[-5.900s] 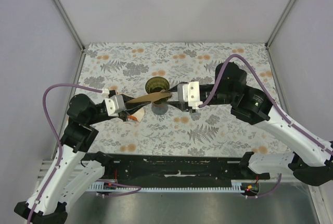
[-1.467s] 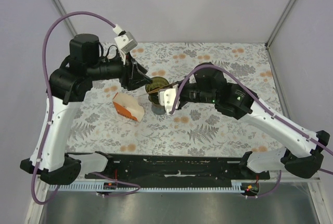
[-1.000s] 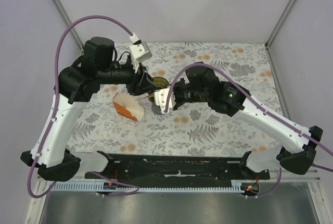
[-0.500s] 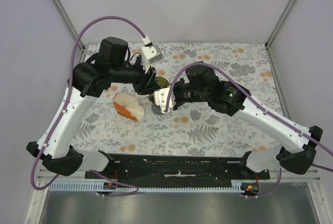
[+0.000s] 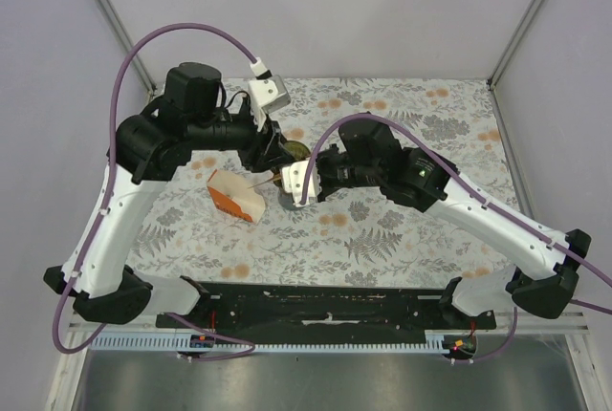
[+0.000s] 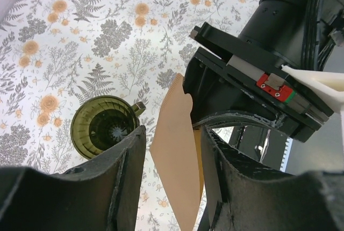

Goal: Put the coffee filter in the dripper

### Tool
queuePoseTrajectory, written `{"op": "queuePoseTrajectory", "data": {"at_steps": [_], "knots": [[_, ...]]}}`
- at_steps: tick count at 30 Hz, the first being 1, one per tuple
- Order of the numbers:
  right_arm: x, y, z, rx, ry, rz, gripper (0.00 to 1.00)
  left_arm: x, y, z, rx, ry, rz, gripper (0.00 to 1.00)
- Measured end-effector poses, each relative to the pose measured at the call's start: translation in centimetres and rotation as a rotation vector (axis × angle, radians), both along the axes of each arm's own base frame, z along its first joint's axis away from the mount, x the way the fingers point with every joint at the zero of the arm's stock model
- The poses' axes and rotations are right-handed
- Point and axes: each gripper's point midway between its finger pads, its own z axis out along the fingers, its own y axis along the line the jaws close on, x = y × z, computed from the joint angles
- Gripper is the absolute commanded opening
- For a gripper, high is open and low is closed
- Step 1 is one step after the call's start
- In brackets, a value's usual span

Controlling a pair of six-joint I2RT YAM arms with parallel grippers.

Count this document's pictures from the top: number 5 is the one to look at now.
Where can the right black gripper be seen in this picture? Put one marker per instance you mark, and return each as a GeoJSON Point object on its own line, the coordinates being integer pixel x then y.
{"type": "Point", "coordinates": [322, 157]}

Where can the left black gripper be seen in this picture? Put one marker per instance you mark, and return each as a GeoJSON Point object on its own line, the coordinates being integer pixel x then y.
{"type": "Point", "coordinates": [265, 145]}

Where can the dark glass dripper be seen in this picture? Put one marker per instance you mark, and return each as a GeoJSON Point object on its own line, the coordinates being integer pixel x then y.
{"type": "Point", "coordinates": [295, 151]}

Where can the orange coffee filter box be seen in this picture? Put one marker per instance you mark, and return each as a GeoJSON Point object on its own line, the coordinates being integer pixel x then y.
{"type": "Point", "coordinates": [233, 195]}

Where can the brown paper coffee filter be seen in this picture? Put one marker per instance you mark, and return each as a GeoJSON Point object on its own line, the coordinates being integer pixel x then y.
{"type": "Point", "coordinates": [263, 182]}

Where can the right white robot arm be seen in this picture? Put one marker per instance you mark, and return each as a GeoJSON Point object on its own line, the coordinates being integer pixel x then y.
{"type": "Point", "coordinates": [543, 273]}

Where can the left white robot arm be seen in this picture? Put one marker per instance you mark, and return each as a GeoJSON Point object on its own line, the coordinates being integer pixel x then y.
{"type": "Point", "coordinates": [149, 147]}

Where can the floral patterned table mat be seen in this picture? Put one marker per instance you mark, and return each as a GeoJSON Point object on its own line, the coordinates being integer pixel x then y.
{"type": "Point", "coordinates": [356, 237]}

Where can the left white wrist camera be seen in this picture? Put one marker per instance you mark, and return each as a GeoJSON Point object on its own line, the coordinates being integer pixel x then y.
{"type": "Point", "coordinates": [268, 93]}

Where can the black mounting base plate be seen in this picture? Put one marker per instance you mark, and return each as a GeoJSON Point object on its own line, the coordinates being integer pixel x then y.
{"type": "Point", "coordinates": [280, 314]}

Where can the left aluminium frame post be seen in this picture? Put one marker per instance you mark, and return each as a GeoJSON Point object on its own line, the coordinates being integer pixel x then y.
{"type": "Point", "coordinates": [115, 24]}

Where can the aluminium frame post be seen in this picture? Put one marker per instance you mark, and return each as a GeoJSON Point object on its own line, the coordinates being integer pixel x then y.
{"type": "Point", "coordinates": [521, 30]}
{"type": "Point", "coordinates": [115, 24]}

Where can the right aluminium frame post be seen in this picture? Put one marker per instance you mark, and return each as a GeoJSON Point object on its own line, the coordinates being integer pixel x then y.
{"type": "Point", "coordinates": [521, 30]}

